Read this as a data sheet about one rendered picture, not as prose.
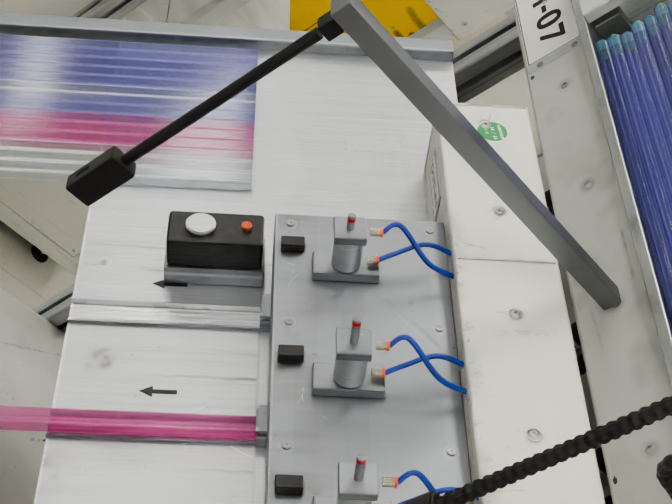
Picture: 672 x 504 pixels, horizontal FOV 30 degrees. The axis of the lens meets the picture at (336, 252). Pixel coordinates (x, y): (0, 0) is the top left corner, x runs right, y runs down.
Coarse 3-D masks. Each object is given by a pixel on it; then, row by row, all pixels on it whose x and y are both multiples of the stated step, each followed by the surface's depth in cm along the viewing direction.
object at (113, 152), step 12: (108, 156) 82; (120, 156) 83; (84, 168) 84; (96, 168) 82; (108, 168) 82; (120, 168) 82; (132, 168) 83; (72, 180) 84; (84, 180) 83; (96, 180) 83; (108, 180) 83; (120, 180) 83; (72, 192) 84; (84, 192) 84; (96, 192) 84; (108, 192) 84
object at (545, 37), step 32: (544, 0) 121; (576, 0) 112; (608, 0) 108; (640, 0) 110; (544, 32) 118; (576, 32) 115; (608, 32) 111; (544, 64) 115; (608, 96) 102; (608, 128) 99; (640, 224) 91; (640, 256) 89
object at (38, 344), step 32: (0, 288) 150; (0, 320) 147; (32, 320) 152; (0, 352) 145; (32, 352) 149; (0, 384) 142; (32, 384) 147; (0, 448) 138; (32, 448) 142; (0, 480) 136; (32, 480) 140
